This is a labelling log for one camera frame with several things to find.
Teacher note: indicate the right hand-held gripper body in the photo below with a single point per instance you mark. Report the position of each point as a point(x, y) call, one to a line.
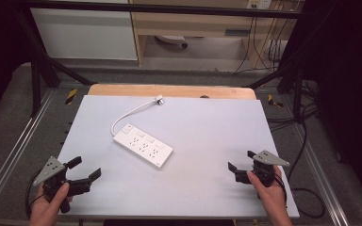
point(270, 158)

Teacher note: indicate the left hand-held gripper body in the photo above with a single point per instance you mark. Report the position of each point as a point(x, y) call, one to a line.
point(51, 169)

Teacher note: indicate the white power strip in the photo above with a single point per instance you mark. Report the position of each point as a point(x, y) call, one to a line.
point(143, 146)

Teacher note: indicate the person's right hand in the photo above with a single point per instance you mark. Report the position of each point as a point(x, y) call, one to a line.
point(268, 196)

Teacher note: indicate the person's left hand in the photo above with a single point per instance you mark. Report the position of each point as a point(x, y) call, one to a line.
point(45, 210)

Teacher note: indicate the white power plug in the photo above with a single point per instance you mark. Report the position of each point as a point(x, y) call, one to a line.
point(159, 100)

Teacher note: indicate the white cabinet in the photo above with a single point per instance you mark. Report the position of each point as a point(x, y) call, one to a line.
point(85, 34)

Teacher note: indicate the office chair base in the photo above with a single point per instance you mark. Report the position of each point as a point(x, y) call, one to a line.
point(172, 39)

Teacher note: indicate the aluminium rail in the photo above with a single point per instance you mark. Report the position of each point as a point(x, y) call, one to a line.
point(15, 147)
point(320, 175)

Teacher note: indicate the wall socket panel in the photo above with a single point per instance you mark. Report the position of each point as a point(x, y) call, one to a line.
point(259, 3)

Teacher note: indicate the black metal frame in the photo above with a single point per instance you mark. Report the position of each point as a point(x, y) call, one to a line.
point(157, 8)

